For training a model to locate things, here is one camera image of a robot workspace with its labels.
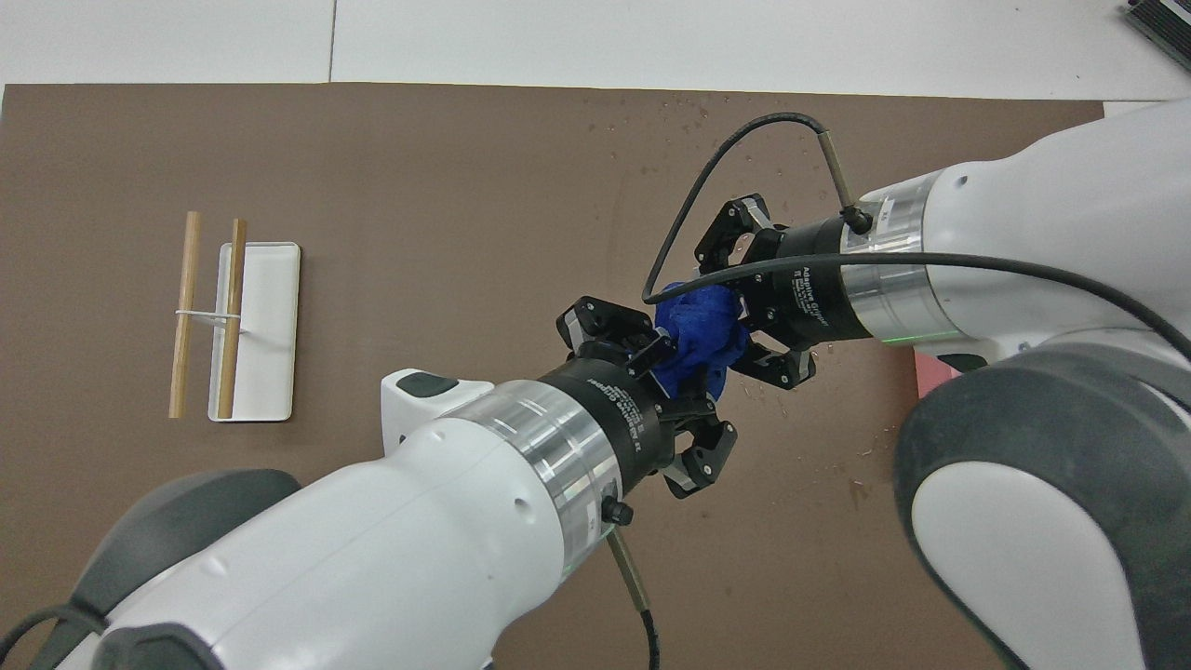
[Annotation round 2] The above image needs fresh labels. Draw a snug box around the blue towel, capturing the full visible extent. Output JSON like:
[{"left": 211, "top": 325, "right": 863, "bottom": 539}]
[{"left": 649, "top": 284, "right": 751, "bottom": 403}]

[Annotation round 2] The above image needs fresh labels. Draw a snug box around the wooden rack rod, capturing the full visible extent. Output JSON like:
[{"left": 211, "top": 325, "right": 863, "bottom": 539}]
[
  {"left": 217, "top": 219, "right": 248, "bottom": 420},
  {"left": 168, "top": 211, "right": 202, "bottom": 419}
]

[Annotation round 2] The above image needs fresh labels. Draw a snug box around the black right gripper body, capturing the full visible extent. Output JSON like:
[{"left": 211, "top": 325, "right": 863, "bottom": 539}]
[{"left": 743, "top": 219, "right": 872, "bottom": 351}]

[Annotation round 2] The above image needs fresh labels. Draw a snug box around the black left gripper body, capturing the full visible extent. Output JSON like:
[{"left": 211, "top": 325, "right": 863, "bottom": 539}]
[{"left": 540, "top": 358, "right": 686, "bottom": 500}]

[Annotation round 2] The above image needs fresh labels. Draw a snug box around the brown table mat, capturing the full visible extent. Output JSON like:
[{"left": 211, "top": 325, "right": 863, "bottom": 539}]
[{"left": 0, "top": 82, "right": 1108, "bottom": 670}]

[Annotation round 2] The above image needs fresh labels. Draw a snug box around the pink plastic bin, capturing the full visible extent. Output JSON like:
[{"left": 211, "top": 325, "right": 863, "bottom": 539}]
[{"left": 915, "top": 349, "right": 965, "bottom": 400}]

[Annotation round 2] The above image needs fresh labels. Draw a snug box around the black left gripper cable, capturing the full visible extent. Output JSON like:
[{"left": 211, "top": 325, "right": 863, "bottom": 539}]
[{"left": 600, "top": 498, "right": 662, "bottom": 670}]

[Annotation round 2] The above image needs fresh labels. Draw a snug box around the white rack base tray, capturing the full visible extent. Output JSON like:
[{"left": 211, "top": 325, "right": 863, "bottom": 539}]
[{"left": 208, "top": 242, "right": 301, "bottom": 422}]

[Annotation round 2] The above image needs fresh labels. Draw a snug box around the grey laptop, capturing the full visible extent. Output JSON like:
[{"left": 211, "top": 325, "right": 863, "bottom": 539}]
[{"left": 1123, "top": 0, "right": 1191, "bottom": 49}]

